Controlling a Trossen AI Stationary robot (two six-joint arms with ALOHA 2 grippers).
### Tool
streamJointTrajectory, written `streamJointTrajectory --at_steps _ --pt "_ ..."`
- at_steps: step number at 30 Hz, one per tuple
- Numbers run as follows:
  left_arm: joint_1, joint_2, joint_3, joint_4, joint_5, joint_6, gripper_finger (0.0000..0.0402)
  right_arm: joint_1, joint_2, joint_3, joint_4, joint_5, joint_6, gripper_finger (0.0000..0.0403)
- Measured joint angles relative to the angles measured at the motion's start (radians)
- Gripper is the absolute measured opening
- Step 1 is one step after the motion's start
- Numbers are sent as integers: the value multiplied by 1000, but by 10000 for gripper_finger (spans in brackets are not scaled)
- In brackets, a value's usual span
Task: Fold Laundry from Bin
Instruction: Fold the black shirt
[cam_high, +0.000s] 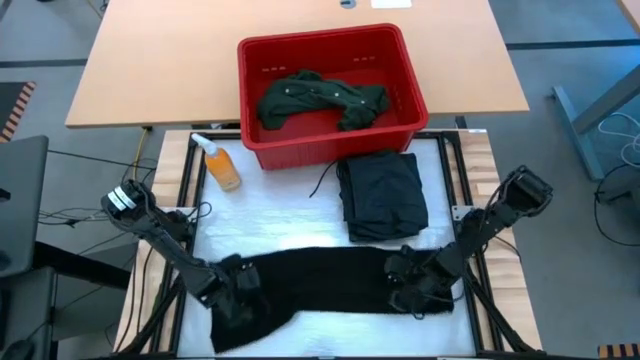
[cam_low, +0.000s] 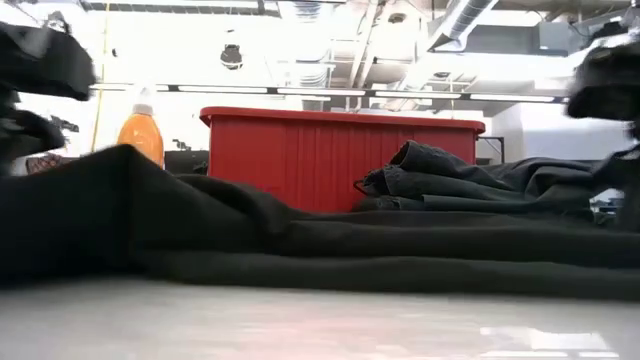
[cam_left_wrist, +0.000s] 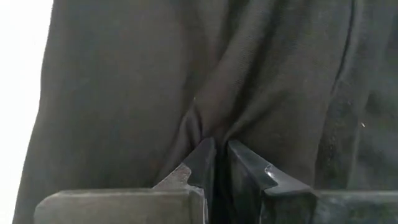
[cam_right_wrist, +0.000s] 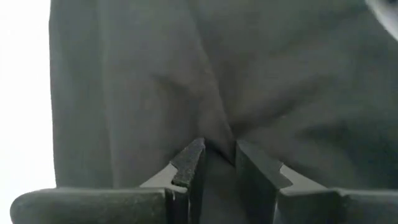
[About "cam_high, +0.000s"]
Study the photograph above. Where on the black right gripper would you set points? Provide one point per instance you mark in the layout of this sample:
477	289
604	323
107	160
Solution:
417	280

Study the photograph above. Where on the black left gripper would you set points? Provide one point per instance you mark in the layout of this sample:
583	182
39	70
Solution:
240	287

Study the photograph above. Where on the black garment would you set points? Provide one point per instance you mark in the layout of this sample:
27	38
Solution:
325	280

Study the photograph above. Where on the dark grey garment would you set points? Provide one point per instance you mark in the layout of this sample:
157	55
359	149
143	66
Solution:
380	195

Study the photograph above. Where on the dark green garment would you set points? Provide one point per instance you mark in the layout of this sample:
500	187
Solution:
310	95

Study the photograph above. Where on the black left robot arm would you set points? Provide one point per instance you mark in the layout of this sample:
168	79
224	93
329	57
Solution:
165	240

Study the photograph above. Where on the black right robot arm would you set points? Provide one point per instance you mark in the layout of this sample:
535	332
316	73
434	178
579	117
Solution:
495	215

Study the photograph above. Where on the red plastic laundry bin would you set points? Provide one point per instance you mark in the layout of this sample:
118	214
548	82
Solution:
325	150

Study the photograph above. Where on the white table mat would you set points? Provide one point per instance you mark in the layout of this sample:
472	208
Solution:
280	220

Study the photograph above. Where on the orange spray bottle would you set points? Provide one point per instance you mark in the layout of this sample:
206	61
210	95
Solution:
222	167

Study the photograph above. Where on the black floor beam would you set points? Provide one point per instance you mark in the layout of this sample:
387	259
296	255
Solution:
80	265

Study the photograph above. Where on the orange black striped block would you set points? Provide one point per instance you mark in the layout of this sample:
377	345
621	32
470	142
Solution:
617	351

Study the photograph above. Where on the grey desk leg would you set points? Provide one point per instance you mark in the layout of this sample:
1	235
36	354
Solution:
575	125

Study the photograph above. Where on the dark grey chair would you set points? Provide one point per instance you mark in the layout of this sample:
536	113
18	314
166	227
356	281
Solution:
22	200

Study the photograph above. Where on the light wooden desk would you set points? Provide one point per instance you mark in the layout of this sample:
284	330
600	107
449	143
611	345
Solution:
150	60

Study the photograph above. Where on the white paper sheet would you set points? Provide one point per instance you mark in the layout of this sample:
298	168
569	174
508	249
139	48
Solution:
390	3

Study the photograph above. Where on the orange black striped mat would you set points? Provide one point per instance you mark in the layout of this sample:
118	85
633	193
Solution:
20	107

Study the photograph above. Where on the grey desk grommet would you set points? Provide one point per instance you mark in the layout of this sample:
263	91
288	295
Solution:
347	3

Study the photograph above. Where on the black aluminium frame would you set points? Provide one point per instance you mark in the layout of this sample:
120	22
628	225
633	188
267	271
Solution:
470	325

